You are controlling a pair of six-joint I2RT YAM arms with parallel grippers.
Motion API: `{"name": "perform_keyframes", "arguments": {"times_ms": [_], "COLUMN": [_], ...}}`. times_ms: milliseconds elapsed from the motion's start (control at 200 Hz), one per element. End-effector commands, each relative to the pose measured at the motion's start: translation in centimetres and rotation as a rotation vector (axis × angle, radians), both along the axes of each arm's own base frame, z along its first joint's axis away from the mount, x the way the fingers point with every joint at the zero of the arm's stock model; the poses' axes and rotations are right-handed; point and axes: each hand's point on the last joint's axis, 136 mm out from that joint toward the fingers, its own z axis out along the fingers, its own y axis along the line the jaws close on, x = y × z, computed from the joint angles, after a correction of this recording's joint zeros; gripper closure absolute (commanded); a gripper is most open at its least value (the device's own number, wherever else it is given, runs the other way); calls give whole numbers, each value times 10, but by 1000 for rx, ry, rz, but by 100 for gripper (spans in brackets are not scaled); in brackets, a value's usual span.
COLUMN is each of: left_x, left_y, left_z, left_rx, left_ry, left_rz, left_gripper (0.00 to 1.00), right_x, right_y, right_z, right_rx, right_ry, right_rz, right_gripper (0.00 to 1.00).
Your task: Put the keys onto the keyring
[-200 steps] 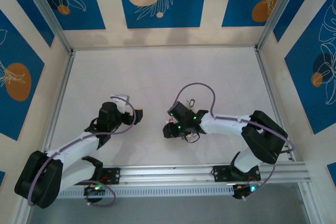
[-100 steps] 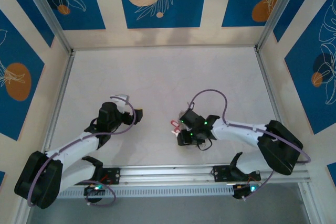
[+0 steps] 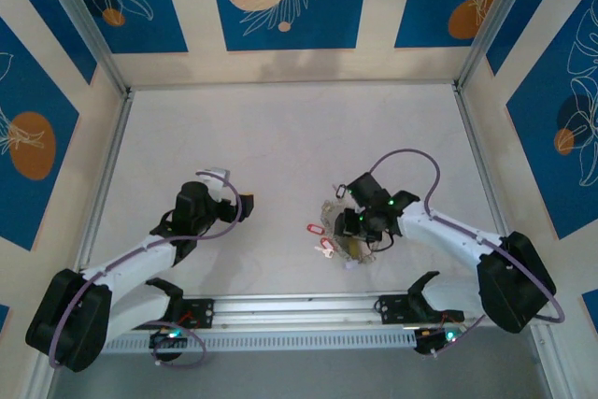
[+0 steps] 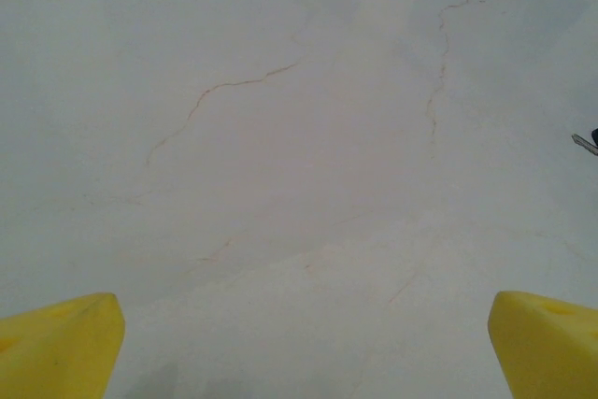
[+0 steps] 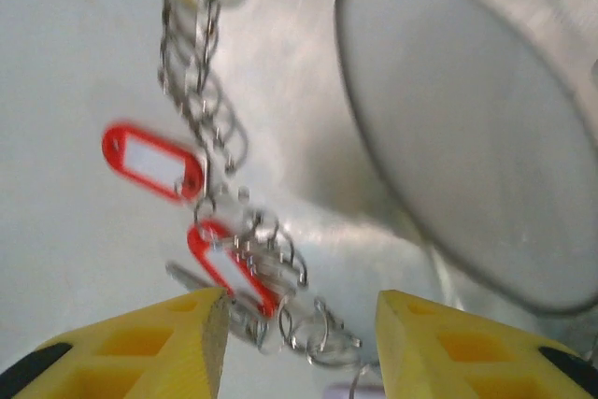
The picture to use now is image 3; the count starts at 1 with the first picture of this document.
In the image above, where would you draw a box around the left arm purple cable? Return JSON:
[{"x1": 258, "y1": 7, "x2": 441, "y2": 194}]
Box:
[{"x1": 48, "y1": 169, "x2": 245, "y2": 369}]

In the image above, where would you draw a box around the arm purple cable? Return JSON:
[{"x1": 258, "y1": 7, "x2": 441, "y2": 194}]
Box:
[
  {"x1": 48, "y1": 169, "x2": 245, "y2": 369},
  {"x1": 370, "y1": 149, "x2": 566, "y2": 359}
]

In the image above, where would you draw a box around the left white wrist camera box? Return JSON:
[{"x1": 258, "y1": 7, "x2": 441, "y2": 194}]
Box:
[{"x1": 195, "y1": 166, "x2": 233, "y2": 204}]

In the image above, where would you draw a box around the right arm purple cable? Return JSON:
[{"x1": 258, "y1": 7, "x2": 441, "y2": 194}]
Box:
[{"x1": 370, "y1": 149, "x2": 566, "y2": 359}]

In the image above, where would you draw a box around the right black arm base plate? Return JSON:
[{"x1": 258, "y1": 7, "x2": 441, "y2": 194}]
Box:
[{"x1": 373, "y1": 293, "x2": 466, "y2": 325}]

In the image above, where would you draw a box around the aluminium table side rail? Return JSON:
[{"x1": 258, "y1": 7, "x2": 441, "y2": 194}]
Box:
[
  {"x1": 451, "y1": 83, "x2": 510, "y2": 236},
  {"x1": 77, "y1": 90, "x2": 135, "y2": 274}
]

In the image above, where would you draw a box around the aluminium mounting rail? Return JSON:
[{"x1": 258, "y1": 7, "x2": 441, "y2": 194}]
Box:
[{"x1": 102, "y1": 289, "x2": 555, "y2": 335}]

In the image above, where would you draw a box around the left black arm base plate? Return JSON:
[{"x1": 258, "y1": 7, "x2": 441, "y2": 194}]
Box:
[{"x1": 165, "y1": 298, "x2": 215, "y2": 330}]

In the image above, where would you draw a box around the grey slotted cable duct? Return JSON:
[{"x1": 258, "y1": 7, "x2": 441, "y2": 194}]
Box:
[{"x1": 100, "y1": 329, "x2": 420, "y2": 354}]

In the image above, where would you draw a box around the aluminium frame post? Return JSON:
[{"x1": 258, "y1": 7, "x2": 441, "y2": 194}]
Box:
[
  {"x1": 453, "y1": 0, "x2": 537, "y2": 92},
  {"x1": 35, "y1": 0, "x2": 133, "y2": 97}
]

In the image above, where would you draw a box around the aluminium frame leg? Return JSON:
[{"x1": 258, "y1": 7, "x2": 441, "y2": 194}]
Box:
[
  {"x1": 25, "y1": 361, "x2": 64, "y2": 399},
  {"x1": 530, "y1": 323, "x2": 578, "y2": 399}
]

